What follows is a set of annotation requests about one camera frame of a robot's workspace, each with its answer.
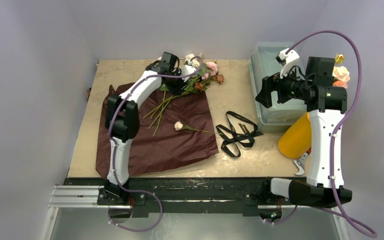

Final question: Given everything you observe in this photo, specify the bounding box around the red paper flower bouquet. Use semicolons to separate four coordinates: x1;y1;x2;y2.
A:
145;53;224;135

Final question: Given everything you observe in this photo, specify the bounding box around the small cream rose stem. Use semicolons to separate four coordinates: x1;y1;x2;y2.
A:
174;121;216;134

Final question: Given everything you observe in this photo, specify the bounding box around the dark red wrapping paper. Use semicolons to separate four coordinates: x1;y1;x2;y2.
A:
95;82;220;180

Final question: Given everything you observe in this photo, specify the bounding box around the black printed ribbon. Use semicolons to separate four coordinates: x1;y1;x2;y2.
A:
216;111;263;158

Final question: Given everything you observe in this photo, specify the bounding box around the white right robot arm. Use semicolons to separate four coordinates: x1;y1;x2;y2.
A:
255;56;353;209

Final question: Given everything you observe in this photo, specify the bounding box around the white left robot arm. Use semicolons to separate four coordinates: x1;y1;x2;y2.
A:
104;52;201;205

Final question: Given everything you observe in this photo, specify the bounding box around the yellow cylinder vase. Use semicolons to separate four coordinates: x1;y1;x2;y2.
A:
277;112;312;159

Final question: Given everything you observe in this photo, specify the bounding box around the clear plastic storage box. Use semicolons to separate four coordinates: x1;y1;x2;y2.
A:
249;41;307;133

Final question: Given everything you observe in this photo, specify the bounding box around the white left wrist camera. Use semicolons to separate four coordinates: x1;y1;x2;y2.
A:
180;64;197;82

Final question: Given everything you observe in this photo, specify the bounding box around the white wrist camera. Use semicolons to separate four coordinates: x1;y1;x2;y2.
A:
275;48;300;79
180;64;197;82

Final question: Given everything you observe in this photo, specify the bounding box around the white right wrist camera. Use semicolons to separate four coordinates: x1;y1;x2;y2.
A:
275;48;300;79

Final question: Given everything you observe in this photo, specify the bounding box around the black table edge rail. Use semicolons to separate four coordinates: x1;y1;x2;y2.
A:
62;177;312;219

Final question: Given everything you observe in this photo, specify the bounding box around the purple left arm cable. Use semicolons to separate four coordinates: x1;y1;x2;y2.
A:
107;56;203;233

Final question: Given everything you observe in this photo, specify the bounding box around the aluminium frame rail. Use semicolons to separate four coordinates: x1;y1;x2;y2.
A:
49;185;292;215

